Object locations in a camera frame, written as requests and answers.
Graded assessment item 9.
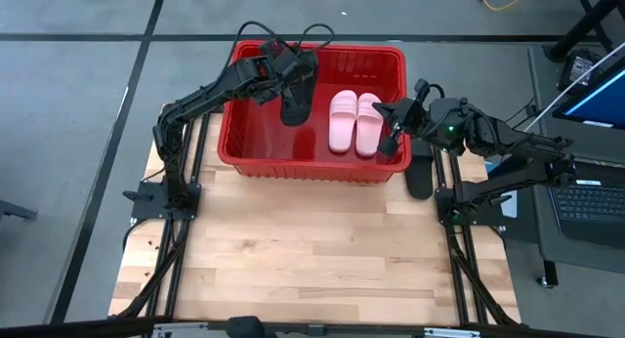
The black slide sandal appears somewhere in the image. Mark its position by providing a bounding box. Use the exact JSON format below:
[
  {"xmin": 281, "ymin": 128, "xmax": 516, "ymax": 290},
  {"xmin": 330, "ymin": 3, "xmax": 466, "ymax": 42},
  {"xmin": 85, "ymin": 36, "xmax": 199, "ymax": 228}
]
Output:
[
  {"xmin": 279, "ymin": 52, "xmax": 319, "ymax": 128},
  {"xmin": 404, "ymin": 141, "xmax": 436, "ymax": 201}
]

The black stand pole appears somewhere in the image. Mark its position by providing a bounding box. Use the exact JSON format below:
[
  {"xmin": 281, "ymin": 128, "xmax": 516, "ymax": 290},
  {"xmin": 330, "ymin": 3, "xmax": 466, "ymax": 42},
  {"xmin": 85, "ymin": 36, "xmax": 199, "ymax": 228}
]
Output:
[{"xmin": 543, "ymin": 0, "xmax": 625, "ymax": 63}]

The black power adapter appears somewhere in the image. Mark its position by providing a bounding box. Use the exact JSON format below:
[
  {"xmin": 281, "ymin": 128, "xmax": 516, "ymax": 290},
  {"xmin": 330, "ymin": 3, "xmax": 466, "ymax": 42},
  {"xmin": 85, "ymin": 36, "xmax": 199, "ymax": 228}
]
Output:
[{"xmin": 558, "ymin": 48, "xmax": 604, "ymax": 93}]

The blue screen monitor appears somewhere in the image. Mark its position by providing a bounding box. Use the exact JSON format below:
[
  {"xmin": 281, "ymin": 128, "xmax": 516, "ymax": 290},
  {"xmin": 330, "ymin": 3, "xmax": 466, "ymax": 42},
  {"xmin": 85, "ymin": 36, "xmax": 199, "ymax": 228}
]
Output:
[{"xmin": 551, "ymin": 56, "xmax": 625, "ymax": 131}]

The white thin cable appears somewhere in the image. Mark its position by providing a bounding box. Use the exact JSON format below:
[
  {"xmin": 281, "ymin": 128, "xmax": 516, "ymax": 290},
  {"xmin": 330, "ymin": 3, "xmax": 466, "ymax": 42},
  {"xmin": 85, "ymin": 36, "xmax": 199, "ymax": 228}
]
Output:
[{"xmin": 521, "ymin": 42, "xmax": 625, "ymax": 134}]

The grey furniture leg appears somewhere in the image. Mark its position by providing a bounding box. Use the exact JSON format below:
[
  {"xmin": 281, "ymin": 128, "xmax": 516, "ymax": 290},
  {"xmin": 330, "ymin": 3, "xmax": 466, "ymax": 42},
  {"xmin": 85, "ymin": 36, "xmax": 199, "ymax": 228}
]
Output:
[{"xmin": 0, "ymin": 199, "xmax": 39, "ymax": 222}]

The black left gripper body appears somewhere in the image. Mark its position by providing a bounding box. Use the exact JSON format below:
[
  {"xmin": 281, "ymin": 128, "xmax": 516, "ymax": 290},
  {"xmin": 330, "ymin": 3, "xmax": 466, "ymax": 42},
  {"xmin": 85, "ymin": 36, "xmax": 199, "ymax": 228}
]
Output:
[{"xmin": 253, "ymin": 37, "xmax": 320, "ymax": 105}]

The black keyboard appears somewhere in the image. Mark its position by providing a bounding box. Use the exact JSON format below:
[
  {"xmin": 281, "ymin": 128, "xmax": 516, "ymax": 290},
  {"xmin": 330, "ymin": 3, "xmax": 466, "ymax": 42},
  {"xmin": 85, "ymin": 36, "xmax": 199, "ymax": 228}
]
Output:
[{"xmin": 549, "ymin": 179, "xmax": 625, "ymax": 250}]

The black cable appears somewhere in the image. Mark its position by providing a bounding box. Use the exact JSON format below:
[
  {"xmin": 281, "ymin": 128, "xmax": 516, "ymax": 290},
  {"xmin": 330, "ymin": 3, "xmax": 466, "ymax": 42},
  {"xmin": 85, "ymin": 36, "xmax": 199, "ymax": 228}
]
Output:
[{"xmin": 502, "ymin": 97, "xmax": 539, "ymax": 129}]

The silver rail bracket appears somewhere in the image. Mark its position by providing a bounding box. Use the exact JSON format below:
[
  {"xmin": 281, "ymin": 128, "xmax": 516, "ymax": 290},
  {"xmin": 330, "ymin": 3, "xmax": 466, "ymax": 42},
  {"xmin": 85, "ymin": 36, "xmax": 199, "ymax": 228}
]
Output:
[
  {"xmin": 151, "ymin": 321, "xmax": 210, "ymax": 338},
  {"xmin": 423, "ymin": 326, "xmax": 482, "ymax": 338}
]

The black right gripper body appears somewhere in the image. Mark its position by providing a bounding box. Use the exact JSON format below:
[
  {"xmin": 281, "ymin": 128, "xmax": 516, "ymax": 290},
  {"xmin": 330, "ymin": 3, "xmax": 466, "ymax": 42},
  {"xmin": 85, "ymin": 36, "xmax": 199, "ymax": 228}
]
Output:
[{"xmin": 376, "ymin": 79, "xmax": 437, "ymax": 158}]

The black laptop computer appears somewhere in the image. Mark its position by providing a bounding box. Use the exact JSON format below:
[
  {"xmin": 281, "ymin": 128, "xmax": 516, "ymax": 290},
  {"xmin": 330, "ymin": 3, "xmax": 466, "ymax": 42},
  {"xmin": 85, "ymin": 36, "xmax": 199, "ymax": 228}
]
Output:
[{"xmin": 525, "ymin": 43, "xmax": 625, "ymax": 288}]

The black table edge rail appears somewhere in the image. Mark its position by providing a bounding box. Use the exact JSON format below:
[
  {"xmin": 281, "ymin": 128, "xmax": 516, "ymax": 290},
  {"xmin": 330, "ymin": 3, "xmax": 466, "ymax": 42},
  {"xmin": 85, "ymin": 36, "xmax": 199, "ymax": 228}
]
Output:
[{"xmin": 0, "ymin": 316, "xmax": 625, "ymax": 338}]

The pink slide sandal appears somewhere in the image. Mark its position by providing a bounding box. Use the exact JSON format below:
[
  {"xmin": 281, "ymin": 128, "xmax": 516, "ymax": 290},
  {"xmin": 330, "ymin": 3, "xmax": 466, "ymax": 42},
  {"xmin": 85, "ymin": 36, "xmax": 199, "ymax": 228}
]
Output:
[
  {"xmin": 327, "ymin": 89, "xmax": 359, "ymax": 154},
  {"xmin": 354, "ymin": 92, "xmax": 385, "ymax": 158}
]

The red plastic bin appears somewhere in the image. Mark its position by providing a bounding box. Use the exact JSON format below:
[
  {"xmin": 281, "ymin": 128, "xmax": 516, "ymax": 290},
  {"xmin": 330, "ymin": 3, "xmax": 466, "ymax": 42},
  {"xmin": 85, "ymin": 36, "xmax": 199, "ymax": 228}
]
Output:
[{"xmin": 216, "ymin": 39, "xmax": 413, "ymax": 185}]

